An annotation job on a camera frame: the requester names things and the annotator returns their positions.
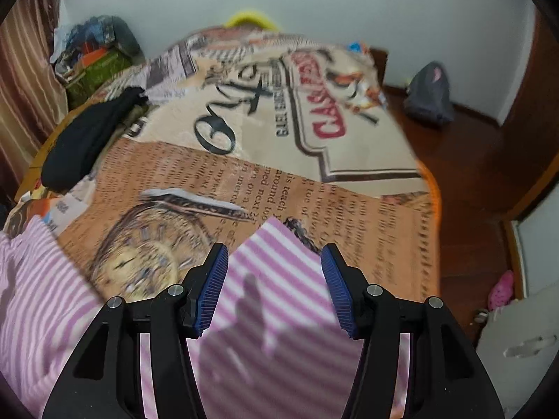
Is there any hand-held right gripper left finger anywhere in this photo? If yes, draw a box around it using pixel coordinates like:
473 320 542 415
41 242 230 419

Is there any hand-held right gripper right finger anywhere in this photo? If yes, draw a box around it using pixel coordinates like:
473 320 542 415
321 243 507 419

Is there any pink striped towel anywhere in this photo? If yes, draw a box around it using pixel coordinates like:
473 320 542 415
0 216 413 419

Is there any printed blanket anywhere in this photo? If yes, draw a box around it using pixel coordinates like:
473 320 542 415
0 26 442 310

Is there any pink plush toy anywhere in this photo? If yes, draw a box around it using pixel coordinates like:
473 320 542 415
487 270 515 310

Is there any white cabinet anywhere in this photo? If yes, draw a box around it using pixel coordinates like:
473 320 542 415
474 218 559 402

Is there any black folded garment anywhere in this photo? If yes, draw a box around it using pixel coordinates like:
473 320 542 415
41 86 149 193

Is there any grey backpack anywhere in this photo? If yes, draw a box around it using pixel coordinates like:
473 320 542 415
404 61 456 124

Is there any green bag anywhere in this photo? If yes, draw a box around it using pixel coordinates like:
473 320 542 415
65 48 136 110

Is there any yellow plastic hoop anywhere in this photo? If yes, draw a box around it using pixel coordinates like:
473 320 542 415
227 8 278 31

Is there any pile of colourful clutter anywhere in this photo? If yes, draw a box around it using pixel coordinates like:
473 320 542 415
50 15 143 79

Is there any brown striped curtain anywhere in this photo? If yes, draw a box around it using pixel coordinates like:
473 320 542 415
0 0 71 184

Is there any wooden bed frame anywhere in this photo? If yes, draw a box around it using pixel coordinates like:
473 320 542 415
370 48 389 86

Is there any wooden door frame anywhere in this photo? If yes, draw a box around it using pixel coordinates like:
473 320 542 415
493 9 559 223

